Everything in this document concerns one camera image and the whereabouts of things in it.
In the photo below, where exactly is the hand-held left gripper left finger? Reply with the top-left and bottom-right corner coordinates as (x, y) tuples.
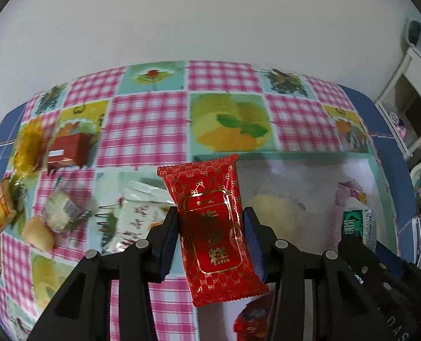
(27, 206), (180, 341)

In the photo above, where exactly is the orange snack packet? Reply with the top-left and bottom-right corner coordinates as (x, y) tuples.
(0, 178), (19, 228)

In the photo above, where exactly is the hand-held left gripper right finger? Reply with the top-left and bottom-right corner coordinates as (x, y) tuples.
(242, 206), (389, 341)

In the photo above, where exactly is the red packet with picture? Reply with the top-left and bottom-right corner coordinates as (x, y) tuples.
(234, 293), (278, 341)

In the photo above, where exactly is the red brown snack box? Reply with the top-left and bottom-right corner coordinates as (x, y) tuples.
(47, 131), (94, 174)

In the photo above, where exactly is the red packet with gold pattern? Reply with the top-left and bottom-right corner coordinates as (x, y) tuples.
(157, 153), (270, 308)

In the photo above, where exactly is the green and white snack packet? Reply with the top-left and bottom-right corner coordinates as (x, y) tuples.
(342, 209), (376, 249)

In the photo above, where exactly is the clear packet with yellow bun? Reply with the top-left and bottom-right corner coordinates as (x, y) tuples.
(22, 215), (56, 251)

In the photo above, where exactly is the white wooden furniture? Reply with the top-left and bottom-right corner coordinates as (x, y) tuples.
(374, 43), (421, 159)

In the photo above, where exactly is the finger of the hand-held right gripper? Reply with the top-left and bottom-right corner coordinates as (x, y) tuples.
(376, 243), (410, 279)
(339, 236), (396, 299)

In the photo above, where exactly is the small pink item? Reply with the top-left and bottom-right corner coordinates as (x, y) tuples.
(392, 112), (409, 138)

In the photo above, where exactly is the clear plastic bin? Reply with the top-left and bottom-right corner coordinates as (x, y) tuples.
(193, 151), (405, 341)

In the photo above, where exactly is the clear wrapped pastry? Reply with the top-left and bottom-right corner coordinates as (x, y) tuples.
(43, 185), (94, 232)

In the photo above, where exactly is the yellow bread packet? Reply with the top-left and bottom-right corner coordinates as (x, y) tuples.
(13, 117), (53, 174)

